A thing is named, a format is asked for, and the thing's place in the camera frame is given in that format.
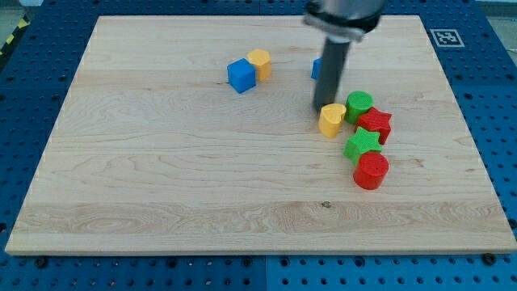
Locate yellow hexagon block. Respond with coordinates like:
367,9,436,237
247,49,271,82

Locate blue cube block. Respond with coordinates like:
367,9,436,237
227,58,256,94

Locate yellow heart block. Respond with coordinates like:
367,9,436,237
317,103,347,138

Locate light wooden board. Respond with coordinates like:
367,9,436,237
6,15,516,256

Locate blue block behind rod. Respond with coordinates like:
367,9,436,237
311,58,322,80

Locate green star block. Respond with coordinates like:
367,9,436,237
343,127,382,166

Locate green cylinder block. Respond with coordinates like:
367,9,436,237
345,91,374,124

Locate red cylinder block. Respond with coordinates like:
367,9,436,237
353,152,389,190

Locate red star block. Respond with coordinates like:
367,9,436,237
355,107,393,145

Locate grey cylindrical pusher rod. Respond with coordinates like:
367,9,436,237
313,36,350,112

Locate white fiducial marker tag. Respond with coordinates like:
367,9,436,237
430,28,464,49

